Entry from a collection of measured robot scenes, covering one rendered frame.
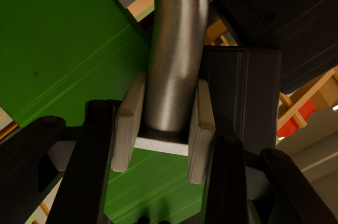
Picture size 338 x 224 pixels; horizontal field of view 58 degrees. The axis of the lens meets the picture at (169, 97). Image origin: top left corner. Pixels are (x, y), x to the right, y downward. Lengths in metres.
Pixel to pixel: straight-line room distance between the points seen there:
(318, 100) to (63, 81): 4.12
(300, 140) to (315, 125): 0.61
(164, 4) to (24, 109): 0.13
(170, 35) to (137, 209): 0.15
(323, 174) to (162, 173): 7.70
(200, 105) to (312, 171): 7.70
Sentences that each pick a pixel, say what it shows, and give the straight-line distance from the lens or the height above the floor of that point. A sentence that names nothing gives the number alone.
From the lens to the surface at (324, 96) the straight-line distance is 4.25.
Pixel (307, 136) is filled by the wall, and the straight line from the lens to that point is 9.75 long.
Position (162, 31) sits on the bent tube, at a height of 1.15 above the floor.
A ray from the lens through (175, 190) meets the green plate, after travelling 0.25.
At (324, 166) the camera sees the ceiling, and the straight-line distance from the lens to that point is 7.85.
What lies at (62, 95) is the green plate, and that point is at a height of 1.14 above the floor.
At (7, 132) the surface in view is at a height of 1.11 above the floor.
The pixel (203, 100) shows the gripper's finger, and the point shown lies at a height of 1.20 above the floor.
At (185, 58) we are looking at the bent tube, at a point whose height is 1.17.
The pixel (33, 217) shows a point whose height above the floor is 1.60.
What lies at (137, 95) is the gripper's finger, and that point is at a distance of 0.15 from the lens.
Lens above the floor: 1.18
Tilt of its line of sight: level
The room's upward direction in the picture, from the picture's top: 146 degrees clockwise
